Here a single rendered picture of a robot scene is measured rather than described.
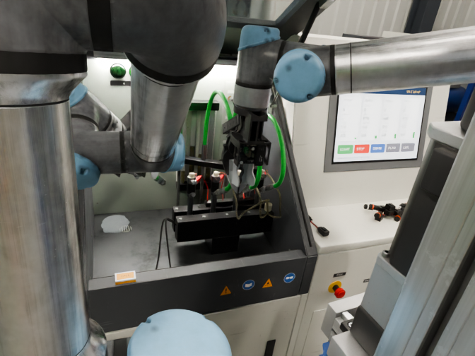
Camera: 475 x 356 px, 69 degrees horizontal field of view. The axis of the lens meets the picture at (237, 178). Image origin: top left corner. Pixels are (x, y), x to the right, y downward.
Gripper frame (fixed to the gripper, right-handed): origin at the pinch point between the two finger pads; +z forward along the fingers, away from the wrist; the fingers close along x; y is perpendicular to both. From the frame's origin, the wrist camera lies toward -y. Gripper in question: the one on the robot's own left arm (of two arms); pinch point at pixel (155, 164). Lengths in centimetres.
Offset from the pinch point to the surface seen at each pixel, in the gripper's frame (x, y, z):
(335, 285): 45, 20, 53
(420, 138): 76, -41, 63
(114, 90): -27.6, -31.7, 7.8
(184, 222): -1.6, 8.0, 26.0
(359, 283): 52, 18, 60
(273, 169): 22.5, -17.0, 39.7
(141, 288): -3.1, 30.1, 11.4
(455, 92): 231, -374, 502
